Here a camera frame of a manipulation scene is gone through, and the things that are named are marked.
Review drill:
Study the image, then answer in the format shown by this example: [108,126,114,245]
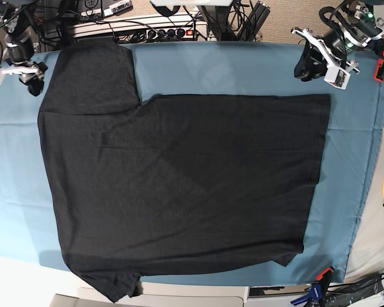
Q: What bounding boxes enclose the black T-shirt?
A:
[38,42,331,302]

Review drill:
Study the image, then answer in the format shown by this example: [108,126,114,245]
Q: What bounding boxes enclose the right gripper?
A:
[1,61,48,97]

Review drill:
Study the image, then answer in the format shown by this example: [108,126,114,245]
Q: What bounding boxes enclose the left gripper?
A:
[291,27,360,81]

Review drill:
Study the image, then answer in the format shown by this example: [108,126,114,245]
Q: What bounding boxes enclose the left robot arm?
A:
[291,1,384,90]

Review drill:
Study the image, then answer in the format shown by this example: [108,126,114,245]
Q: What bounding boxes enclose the blue table cloth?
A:
[0,42,384,286]

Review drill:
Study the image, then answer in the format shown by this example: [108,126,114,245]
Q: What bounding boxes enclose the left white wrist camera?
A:
[324,66,351,90]

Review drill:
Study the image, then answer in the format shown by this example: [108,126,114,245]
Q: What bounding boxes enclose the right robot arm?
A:
[0,1,48,97]

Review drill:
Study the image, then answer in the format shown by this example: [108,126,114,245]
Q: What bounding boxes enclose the black plastic bag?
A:
[323,274,384,307]

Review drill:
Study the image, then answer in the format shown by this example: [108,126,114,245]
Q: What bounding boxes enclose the blue orange clamp bottom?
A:
[291,267,334,307]

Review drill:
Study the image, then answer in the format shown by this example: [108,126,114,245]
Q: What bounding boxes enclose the white power strip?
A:
[128,28,201,43]

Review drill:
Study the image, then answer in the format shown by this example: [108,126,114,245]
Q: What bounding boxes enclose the orange black clamp top right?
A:
[373,46,384,82]

